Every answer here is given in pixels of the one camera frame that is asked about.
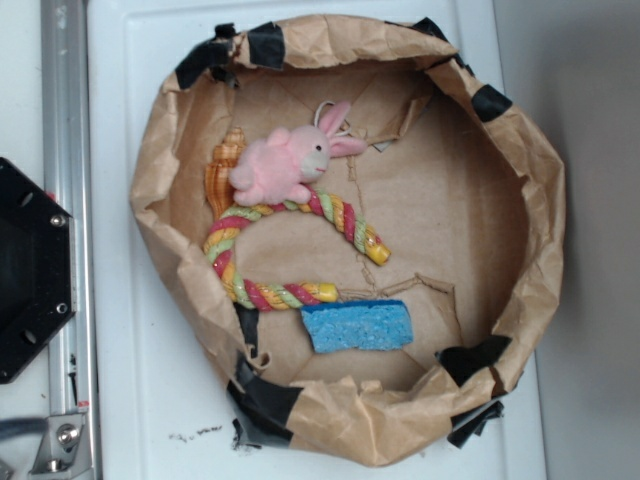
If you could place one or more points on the metal corner bracket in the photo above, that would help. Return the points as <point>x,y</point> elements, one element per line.
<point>64,451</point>

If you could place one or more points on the orange striped seashell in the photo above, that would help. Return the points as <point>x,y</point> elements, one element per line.
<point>226,155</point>

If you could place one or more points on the pink plush bunny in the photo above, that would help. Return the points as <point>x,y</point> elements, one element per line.
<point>278,168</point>

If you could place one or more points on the brown paper bag bin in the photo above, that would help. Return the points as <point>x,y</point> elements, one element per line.
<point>460,185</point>

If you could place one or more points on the aluminium extrusion rail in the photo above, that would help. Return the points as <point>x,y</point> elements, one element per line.
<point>73,379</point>

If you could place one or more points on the white plastic tray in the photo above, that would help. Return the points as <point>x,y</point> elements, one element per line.
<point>164,412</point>

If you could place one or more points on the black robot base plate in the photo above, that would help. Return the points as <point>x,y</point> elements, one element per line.
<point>36,270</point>

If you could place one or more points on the blue sponge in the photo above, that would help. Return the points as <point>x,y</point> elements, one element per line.
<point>372,325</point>

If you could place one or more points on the multicoloured twisted rope toy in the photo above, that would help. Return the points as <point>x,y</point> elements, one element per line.
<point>219,245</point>

